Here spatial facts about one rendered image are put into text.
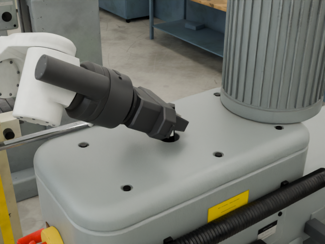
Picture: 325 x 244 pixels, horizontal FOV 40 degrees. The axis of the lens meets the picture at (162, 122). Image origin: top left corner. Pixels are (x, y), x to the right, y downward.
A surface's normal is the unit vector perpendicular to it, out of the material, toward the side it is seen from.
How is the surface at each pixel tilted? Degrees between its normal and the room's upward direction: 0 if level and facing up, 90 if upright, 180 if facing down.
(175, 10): 90
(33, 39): 52
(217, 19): 90
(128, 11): 90
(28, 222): 0
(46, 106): 62
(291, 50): 90
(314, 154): 0
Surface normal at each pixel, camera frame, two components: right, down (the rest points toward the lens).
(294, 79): 0.16, 0.47
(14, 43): -0.44, -0.23
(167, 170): 0.00, -0.88
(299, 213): 0.56, 0.40
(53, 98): 0.62, -0.02
